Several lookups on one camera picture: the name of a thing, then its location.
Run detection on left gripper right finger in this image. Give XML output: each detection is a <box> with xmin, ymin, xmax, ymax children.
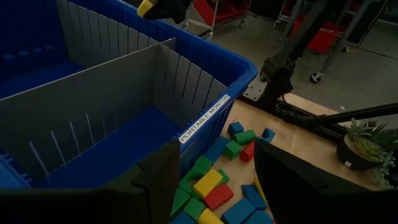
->
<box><xmin>254</xmin><ymin>139</ymin><xmax>398</xmax><ymax>224</ymax></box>

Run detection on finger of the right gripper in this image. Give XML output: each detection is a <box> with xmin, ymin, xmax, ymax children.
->
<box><xmin>146</xmin><ymin>0</ymin><xmax>195</xmax><ymax>24</ymax></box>

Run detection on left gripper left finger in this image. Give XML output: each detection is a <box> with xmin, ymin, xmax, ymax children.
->
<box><xmin>0</xmin><ymin>139</ymin><xmax>182</xmax><ymax>224</ymax></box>

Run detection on grey divider with long slots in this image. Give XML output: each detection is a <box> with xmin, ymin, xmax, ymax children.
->
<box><xmin>55</xmin><ymin>0</ymin><xmax>233</xmax><ymax>128</ymax></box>

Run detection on large blue plastic bin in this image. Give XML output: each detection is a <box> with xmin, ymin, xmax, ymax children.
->
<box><xmin>0</xmin><ymin>0</ymin><xmax>259</xmax><ymax>190</ymax></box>

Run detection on grey divider with short slots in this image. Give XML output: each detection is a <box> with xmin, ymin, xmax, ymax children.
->
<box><xmin>0</xmin><ymin>37</ymin><xmax>178</xmax><ymax>187</ymax></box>

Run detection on red bin cart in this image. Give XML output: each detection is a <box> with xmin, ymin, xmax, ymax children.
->
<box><xmin>183</xmin><ymin>0</ymin><xmax>249</xmax><ymax>40</ymax></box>
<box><xmin>289</xmin><ymin>12</ymin><xmax>343</xmax><ymax>54</ymax></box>

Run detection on potted succulent plant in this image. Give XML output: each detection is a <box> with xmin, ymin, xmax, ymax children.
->
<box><xmin>335</xmin><ymin>117</ymin><xmax>398</xmax><ymax>190</ymax></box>

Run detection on red block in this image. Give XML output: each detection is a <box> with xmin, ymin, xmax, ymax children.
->
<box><xmin>239</xmin><ymin>140</ymin><xmax>256</xmax><ymax>163</ymax></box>
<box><xmin>204</xmin><ymin>183</ymin><xmax>234</xmax><ymax>212</ymax></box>

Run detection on green cylinder block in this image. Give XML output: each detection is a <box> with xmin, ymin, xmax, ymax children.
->
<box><xmin>233</xmin><ymin>129</ymin><xmax>257</xmax><ymax>146</ymax></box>

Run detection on green arch block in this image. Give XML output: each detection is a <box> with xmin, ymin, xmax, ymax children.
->
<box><xmin>178</xmin><ymin>154</ymin><xmax>213</xmax><ymax>194</ymax></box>

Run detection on grey wheeled stand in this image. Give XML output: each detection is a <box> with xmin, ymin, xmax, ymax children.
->
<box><xmin>310</xmin><ymin>0</ymin><xmax>389</xmax><ymax>83</ymax></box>

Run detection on black aluminium rig frame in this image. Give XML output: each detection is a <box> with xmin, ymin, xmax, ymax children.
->
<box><xmin>239</xmin><ymin>90</ymin><xmax>398</xmax><ymax>144</ymax></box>

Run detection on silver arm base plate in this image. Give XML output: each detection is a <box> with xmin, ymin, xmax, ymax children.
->
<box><xmin>242</xmin><ymin>77</ymin><xmax>271</xmax><ymax>102</ymax></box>

